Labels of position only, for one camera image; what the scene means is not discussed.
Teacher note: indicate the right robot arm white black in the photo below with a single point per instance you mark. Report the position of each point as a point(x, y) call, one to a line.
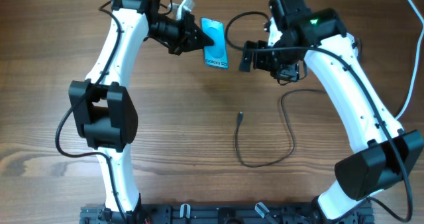
point(383, 153)

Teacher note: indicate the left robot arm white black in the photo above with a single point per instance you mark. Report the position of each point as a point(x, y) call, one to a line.
point(103, 111)

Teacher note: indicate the teal Galaxy S25 smartphone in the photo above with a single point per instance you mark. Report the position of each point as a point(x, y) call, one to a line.
point(215, 56)

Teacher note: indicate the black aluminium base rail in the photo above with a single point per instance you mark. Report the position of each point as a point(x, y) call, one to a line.
point(202, 214)

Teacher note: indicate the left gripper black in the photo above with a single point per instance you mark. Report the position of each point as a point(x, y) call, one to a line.
point(189, 30)

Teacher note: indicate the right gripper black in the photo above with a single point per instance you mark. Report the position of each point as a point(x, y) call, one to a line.
point(290, 73)

